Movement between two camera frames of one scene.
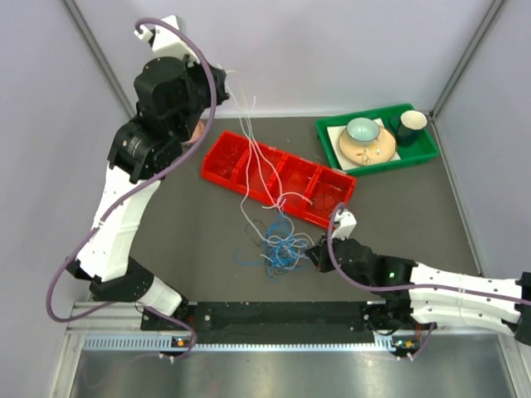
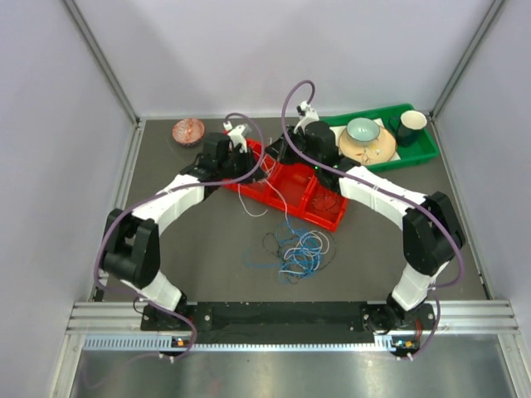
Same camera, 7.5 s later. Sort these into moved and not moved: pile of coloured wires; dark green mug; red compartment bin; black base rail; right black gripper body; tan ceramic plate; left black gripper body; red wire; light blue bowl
Moved: pile of coloured wires; right black gripper body; red wire; left black gripper body
Not moved: light blue bowl; red compartment bin; tan ceramic plate; dark green mug; black base rail
